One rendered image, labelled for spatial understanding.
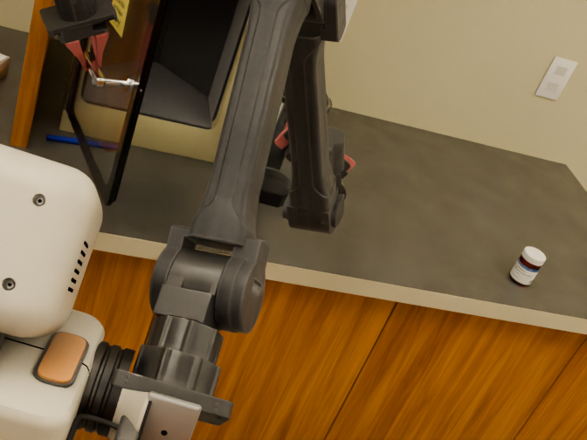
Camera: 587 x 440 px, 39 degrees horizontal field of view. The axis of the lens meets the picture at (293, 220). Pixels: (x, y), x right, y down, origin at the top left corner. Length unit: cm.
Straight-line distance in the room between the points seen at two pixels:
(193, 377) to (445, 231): 108
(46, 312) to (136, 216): 78
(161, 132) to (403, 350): 66
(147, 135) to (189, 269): 83
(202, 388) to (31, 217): 24
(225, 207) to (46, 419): 29
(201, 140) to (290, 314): 39
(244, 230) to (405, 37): 133
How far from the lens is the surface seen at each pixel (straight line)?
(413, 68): 216
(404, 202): 183
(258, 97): 89
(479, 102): 227
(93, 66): 131
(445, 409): 190
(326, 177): 121
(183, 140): 166
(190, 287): 84
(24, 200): 71
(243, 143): 88
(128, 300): 155
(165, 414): 78
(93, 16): 127
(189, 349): 81
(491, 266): 176
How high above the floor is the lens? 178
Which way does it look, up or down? 31 degrees down
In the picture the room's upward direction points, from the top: 22 degrees clockwise
